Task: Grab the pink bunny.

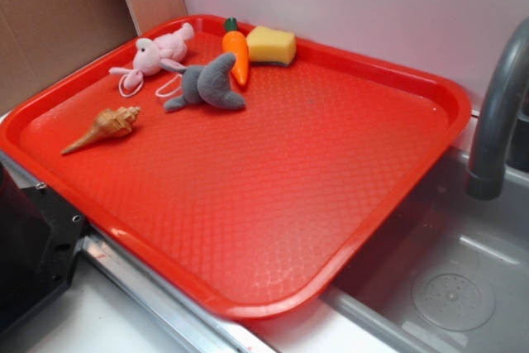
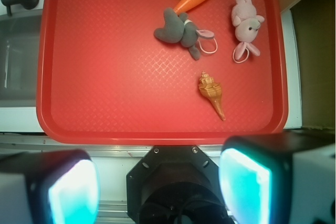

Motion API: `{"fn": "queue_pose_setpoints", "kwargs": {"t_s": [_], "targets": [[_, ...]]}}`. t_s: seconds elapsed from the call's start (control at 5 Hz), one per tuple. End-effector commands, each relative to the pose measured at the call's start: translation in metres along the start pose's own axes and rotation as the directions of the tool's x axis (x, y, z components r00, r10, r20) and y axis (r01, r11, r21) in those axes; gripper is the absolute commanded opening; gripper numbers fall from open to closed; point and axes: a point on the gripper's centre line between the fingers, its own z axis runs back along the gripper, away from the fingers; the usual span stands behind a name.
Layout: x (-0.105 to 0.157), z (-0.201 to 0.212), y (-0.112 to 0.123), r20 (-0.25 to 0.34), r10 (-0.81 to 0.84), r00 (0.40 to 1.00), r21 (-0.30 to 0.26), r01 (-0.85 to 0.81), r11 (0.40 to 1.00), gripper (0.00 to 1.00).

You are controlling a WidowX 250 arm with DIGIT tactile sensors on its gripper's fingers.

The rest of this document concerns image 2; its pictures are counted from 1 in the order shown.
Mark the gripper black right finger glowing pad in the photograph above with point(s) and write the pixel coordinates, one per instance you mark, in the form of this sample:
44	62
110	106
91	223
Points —
287	177

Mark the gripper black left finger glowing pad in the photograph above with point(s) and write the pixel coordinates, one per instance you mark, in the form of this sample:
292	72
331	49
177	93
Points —
49	187

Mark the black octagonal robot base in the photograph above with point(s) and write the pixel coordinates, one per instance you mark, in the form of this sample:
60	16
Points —
175	184

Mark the pink plush bunny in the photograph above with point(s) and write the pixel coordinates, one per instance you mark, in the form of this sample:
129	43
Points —
247	24

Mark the grey plush bunny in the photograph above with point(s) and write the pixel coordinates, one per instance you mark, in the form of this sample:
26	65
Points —
180	29

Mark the orange spiral seashell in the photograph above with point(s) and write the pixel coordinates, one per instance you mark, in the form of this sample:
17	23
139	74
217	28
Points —
212	91

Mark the red plastic tray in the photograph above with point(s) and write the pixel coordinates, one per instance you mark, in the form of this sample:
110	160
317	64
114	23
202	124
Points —
103	78

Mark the stainless steel sink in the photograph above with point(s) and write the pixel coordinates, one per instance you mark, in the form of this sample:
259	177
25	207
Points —
19	60

